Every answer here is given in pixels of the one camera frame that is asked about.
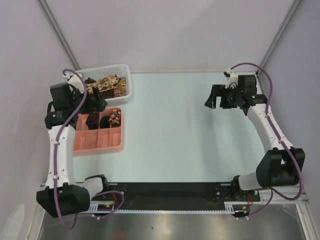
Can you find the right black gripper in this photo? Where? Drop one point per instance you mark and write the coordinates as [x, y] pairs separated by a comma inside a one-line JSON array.
[[211, 102]]

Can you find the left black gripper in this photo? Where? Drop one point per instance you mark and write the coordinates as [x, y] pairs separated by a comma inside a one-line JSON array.
[[98, 105]]

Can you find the brown patterned long tie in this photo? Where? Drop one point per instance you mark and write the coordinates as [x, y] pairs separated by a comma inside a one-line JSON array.
[[105, 85]]

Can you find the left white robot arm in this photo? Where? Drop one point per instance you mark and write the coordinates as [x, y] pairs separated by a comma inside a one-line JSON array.
[[61, 195]]

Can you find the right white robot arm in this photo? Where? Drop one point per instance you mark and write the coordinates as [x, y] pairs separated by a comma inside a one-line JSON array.
[[282, 163]]

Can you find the navy red striped rolled tie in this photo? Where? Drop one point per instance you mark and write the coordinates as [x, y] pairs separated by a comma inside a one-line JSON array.
[[92, 121]]

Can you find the black rolled tie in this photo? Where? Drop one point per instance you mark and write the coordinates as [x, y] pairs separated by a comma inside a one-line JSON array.
[[104, 122]]

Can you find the red colourful folded tie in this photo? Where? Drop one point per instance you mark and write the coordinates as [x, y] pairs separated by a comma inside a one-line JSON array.
[[121, 89]]

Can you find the colourful dotted rolled tie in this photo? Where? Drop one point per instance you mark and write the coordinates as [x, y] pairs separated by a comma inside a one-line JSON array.
[[115, 118]]

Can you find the white plastic basket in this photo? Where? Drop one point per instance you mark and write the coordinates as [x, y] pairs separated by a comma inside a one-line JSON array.
[[97, 73]]

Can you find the pink compartment tray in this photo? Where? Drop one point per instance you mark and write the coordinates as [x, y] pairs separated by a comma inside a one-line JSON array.
[[98, 141]]

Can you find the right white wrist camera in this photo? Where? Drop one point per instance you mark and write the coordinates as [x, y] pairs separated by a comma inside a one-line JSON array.
[[232, 79]]

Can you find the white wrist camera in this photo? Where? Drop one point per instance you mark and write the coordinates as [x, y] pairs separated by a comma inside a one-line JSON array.
[[232, 79], [75, 81]]

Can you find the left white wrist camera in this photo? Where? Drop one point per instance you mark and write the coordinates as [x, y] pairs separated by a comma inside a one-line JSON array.
[[75, 81]]

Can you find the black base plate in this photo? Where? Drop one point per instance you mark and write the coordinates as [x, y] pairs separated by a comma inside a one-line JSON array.
[[154, 194]]

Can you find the white cable duct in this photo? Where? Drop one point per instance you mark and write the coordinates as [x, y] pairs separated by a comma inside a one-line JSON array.
[[227, 207]]

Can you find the aluminium frame rail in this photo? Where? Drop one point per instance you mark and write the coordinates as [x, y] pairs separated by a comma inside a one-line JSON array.
[[287, 191]]

